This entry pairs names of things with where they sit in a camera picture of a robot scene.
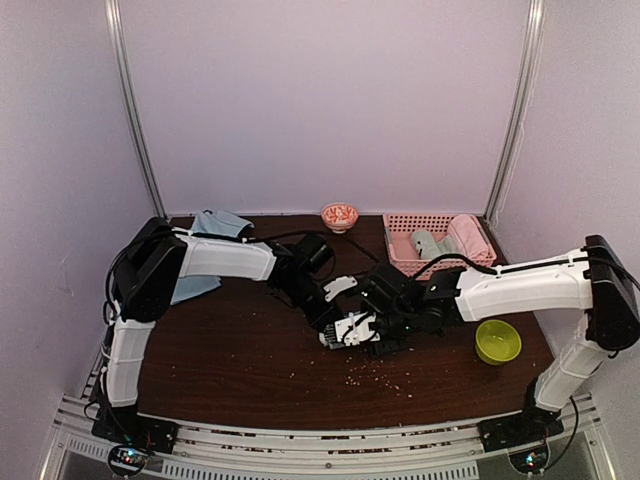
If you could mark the plain light blue towel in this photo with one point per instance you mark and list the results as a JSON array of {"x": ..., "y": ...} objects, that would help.
[{"x": 216, "y": 222}]

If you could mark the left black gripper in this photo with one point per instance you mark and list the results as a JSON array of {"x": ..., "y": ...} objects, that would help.
[{"x": 320, "y": 320}]

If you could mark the orange patterned ceramic bowl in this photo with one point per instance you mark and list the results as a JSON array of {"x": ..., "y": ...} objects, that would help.
[{"x": 339, "y": 217}]

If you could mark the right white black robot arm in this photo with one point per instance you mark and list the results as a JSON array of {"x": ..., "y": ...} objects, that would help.
[{"x": 590, "y": 279}]

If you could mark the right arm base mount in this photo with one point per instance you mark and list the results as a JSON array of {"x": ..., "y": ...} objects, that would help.
[{"x": 515, "y": 430}]

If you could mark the left aluminium frame post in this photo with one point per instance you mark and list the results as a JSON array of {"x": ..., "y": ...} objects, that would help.
[{"x": 116, "y": 33}]

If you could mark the right aluminium frame post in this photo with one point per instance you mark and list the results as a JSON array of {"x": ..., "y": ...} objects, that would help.
[{"x": 524, "y": 86}]

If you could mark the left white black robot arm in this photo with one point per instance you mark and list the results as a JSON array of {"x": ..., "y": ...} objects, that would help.
[{"x": 143, "y": 280}]

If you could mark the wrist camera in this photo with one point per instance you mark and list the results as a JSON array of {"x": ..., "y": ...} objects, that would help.
[
  {"x": 354, "y": 330},
  {"x": 337, "y": 286}
]

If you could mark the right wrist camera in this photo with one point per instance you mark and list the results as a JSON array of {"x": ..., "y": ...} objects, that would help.
[{"x": 354, "y": 330}]

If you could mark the grey rolled towel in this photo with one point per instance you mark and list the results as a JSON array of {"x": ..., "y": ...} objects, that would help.
[
  {"x": 447, "y": 245},
  {"x": 425, "y": 245}
]

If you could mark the lime green bowl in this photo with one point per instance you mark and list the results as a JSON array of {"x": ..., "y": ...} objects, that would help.
[{"x": 497, "y": 342}]

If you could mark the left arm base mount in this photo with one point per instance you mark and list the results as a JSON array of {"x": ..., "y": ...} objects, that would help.
[{"x": 158, "y": 436}]

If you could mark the pink rolled towel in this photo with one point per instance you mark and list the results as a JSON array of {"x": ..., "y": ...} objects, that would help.
[{"x": 467, "y": 236}]

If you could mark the front aluminium rail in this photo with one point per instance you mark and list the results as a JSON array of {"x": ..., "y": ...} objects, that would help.
[{"x": 450, "y": 450}]

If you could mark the pink plastic basket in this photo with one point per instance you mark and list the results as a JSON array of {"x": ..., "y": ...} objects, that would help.
[{"x": 398, "y": 229}]

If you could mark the aluminium frame post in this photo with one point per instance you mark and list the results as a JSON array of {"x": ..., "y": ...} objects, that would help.
[
  {"x": 524, "y": 86},
  {"x": 116, "y": 33}
]

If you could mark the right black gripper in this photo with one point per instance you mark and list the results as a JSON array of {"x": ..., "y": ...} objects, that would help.
[{"x": 386, "y": 349}]

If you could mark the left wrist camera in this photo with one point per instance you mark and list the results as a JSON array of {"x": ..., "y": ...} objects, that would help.
[{"x": 337, "y": 286}]

